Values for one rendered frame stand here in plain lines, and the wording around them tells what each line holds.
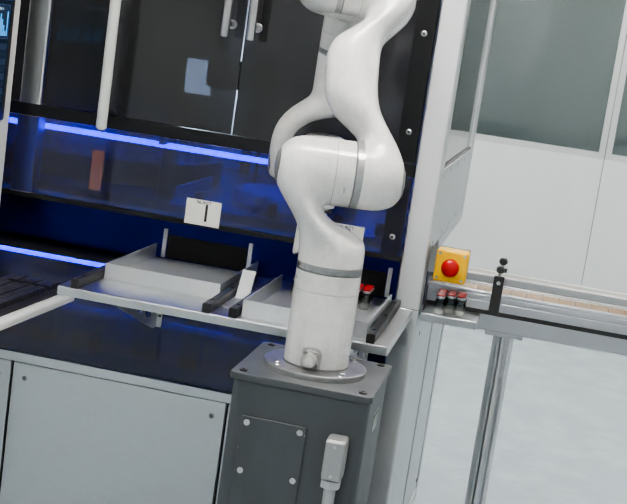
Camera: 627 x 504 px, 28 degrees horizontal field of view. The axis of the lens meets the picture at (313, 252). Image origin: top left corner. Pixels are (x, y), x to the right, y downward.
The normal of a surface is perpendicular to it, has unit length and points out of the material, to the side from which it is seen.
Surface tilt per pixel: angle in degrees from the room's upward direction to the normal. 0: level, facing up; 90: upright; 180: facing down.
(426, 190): 90
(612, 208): 90
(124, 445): 90
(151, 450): 90
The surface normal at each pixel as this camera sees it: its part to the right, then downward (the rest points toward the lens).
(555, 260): -0.20, 0.14
